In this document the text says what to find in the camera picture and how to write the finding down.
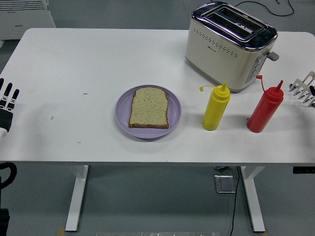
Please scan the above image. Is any white table leg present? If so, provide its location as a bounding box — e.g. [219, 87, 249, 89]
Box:
[64, 165, 89, 232]
[240, 166, 266, 233]

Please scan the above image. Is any bread slice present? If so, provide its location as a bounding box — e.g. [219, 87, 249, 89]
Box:
[128, 87, 170, 129]

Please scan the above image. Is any white heater unit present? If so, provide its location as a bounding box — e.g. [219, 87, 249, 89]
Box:
[0, 0, 57, 47]

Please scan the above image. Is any black floor cable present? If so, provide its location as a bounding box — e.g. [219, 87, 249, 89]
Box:
[230, 166, 241, 236]

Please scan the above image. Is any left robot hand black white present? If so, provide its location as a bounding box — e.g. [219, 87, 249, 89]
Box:
[0, 78, 20, 146]

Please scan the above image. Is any purple round plate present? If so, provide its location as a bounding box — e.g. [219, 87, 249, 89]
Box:
[115, 85, 182, 140]

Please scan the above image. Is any black power cord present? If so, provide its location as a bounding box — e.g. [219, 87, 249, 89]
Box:
[235, 0, 295, 17]

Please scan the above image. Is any cream chrome toaster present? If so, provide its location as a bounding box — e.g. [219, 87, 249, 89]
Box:
[185, 1, 280, 93]

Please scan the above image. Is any black table control panel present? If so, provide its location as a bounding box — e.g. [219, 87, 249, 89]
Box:
[292, 166, 315, 174]

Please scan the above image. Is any metal floor socket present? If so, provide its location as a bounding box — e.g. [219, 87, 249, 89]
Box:
[214, 174, 236, 194]

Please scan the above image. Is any metal toast rack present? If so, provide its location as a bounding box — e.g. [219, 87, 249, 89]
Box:
[288, 71, 315, 108]

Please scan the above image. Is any red squeeze bottle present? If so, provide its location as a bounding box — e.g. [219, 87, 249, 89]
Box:
[247, 75, 284, 133]

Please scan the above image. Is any yellow squeeze bottle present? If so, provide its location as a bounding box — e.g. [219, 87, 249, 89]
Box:
[199, 81, 231, 131]

